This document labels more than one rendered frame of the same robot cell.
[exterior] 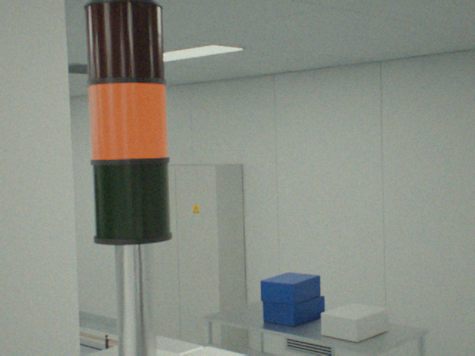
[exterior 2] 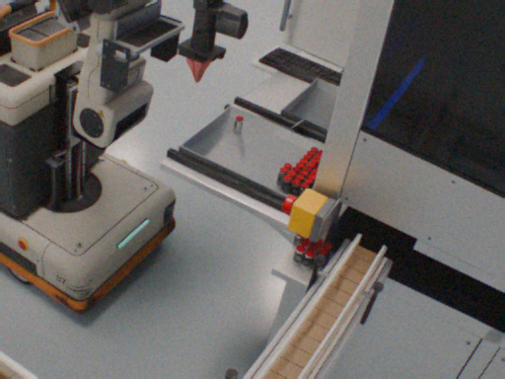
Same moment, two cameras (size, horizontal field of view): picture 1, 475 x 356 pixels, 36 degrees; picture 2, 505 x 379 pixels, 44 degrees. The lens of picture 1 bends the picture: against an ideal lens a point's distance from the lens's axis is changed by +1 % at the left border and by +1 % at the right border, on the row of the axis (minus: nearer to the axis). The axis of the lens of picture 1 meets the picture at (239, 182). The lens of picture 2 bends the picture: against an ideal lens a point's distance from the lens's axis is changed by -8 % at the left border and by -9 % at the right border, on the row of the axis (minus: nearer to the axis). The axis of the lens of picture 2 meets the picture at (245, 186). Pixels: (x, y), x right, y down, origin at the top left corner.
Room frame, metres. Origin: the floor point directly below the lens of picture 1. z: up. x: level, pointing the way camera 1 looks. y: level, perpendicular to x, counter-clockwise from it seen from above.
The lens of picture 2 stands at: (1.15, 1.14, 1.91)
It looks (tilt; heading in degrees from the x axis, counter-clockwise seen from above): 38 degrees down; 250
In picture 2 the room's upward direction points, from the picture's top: 11 degrees clockwise
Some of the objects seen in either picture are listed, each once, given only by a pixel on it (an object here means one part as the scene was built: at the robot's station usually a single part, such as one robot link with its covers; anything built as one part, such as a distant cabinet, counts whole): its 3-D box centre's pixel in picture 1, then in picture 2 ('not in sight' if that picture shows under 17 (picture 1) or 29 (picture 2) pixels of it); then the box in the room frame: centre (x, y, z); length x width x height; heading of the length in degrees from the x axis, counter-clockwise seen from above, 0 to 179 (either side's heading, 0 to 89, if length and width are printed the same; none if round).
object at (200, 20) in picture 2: not in sight; (208, 18); (0.81, -0.28, 1.25); 0.07 x 0.06 x 0.07; 141
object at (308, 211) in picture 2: not in sight; (310, 214); (0.63, 0.13, 0.99); 0.08 x 0.07 x 0.07; 137
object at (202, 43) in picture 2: not in sight; (203, 39); (0.81, -0.28, 1.19); 0.10 x 0.07 x 0.07; 137
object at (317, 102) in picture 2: not in sight; (349, 119); (0.31, -0.38, 0.90); 0.34 x 0.26 x 0.04; 137
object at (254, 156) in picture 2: not in sight; (261, 154); (0.63, -0.21, 0.90); 0.34 x 0.26 x 0.04; 137
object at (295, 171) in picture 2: not in sight; (300, 170); (0.55, -0.13, 0.90); 0.18 x 0.02 x 0.05; 47
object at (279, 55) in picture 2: not in sight; (317, 73); (0.26, -0.79, 0.82); 0.40 x 0.14 x 0.02; 136
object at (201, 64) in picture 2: not in sight; (195, 63); (0.82, -0.29, 1.12); 0.07 x 0.07 x 0.09; 47
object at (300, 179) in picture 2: not in sight; (308, 173); (0.53, -0.12, 0.90); 0.18 x 0.02 x 0.05; 47
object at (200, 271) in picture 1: (191, 259); not in sight; (7.81, 0.56, 1.02); 1.20 x 0.43 x 2.05; 47
